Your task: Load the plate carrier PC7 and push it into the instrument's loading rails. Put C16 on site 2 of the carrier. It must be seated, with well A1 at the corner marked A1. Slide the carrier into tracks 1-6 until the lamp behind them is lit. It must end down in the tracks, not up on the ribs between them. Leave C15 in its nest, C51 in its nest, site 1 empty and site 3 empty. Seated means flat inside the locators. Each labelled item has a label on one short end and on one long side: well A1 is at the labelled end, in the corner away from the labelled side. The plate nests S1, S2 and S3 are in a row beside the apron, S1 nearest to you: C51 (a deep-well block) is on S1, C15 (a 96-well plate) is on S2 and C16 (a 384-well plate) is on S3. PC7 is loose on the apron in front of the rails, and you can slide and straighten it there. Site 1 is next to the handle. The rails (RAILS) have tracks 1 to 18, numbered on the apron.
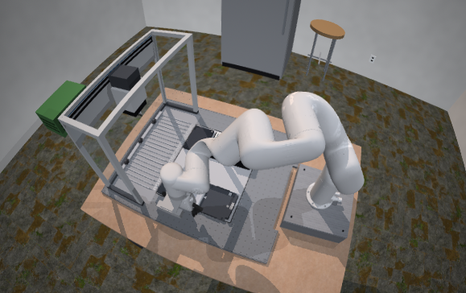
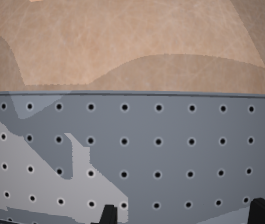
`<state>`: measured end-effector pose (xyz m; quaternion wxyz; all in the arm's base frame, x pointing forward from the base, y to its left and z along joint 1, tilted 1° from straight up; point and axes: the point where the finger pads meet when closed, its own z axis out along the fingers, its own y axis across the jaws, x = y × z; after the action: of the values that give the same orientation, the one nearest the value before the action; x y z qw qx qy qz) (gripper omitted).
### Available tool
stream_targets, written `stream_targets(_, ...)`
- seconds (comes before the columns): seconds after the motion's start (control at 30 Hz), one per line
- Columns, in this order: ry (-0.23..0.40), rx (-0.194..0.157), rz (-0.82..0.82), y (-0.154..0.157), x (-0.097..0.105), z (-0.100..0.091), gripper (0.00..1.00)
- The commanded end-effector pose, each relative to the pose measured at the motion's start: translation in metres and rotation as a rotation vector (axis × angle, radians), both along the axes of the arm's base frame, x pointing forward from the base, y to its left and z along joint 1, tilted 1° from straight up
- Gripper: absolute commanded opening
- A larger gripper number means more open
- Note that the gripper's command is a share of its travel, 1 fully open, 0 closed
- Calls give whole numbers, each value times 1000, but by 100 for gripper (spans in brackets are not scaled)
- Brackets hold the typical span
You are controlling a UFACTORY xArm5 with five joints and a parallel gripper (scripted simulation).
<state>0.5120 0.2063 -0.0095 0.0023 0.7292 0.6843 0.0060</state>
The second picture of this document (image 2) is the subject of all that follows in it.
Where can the grey flat base plate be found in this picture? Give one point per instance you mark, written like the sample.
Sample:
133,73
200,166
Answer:
161,157

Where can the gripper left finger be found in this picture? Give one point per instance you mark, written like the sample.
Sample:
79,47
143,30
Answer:
109,215

